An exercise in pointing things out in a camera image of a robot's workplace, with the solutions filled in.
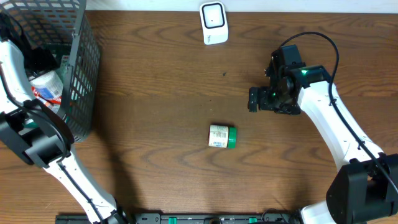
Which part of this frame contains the grey plastic mesh basket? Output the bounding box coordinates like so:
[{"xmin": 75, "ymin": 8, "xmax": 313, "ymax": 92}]
[{"xmin": 1, "ymin": 0, "xmax": 101, "ymax": 142}]

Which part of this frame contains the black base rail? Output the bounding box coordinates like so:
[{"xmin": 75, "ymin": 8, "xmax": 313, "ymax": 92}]
[{"xmin": 55, "ymin": 212, "xmax": 302, "ymax": 224}]

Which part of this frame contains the mint green wipes pack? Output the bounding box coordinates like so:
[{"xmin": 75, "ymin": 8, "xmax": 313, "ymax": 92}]
[{"xmin": 60, "ymin": 60, "xmax": 68, "ymax": 80}]

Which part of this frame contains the green lid white jar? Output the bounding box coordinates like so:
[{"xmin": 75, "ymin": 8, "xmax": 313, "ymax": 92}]
[{"xmin": 208, "ymin": 124, "xmax": 237, "ymax": 149}]

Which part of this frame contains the red packet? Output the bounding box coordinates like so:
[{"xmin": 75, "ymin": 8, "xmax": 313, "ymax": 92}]
[{"xmin": 31, "ymin": 87, "xmax": 62, "ymax": 105}]

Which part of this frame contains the white tub blue label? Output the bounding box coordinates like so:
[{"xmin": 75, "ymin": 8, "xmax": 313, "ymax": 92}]
[{"xmin": 30, "ymin": 70, "xmax": 63, "ymax": 100}]

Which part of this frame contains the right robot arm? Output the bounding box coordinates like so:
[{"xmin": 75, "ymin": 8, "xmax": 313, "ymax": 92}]
[{"xmin": 248, "ymin": 54, "xmax": 397, "ymax": 223}]

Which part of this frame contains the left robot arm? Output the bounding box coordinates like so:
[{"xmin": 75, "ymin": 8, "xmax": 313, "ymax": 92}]
[{"xmin": 1, "ymin": 13, "xmax": 132, "ymax": 223}]

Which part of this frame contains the white barcode scanner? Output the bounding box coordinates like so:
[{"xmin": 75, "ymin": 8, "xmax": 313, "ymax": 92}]
[{"xmin": 199, "ymin": 1, "xmax": 229, "ymax": 45}]

